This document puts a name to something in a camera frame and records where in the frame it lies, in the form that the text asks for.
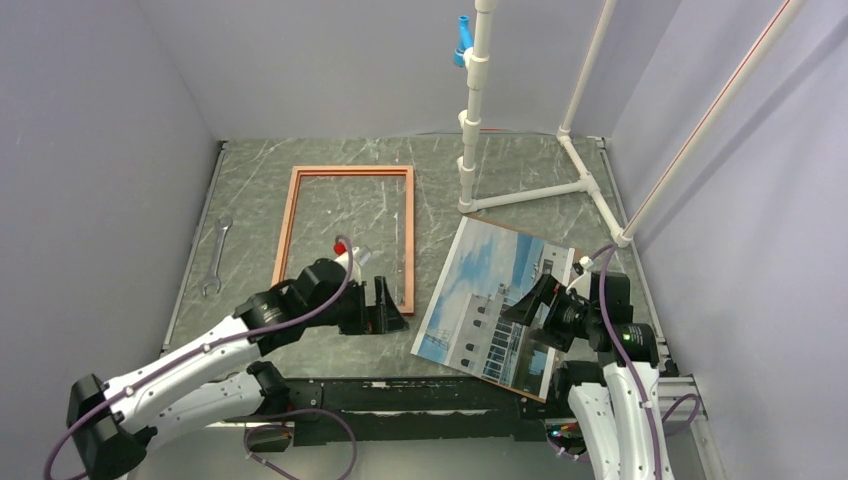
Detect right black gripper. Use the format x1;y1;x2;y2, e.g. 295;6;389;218
502;272;600;352

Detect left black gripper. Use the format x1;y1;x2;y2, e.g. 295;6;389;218
306;274;409;335

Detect orange wooden picture frame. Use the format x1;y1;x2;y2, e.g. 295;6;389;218
271;165;415;316

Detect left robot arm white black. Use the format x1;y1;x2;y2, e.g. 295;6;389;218
66;255;409;479

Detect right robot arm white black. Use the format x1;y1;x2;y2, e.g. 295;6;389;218
504;272;674;479

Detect building and sky photo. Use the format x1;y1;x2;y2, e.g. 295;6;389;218
410;215;576;400

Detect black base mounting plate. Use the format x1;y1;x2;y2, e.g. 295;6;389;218
221;376;598;454

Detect silver open-end wrench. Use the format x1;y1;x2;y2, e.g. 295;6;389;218
200;215;233;297

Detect white PVC pipe stand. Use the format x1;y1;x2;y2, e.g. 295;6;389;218
456;0;806;248

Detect blue pipe fitting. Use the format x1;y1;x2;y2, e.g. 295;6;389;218
453;15;473;68

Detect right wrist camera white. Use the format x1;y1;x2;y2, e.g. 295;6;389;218
567;255;594;296

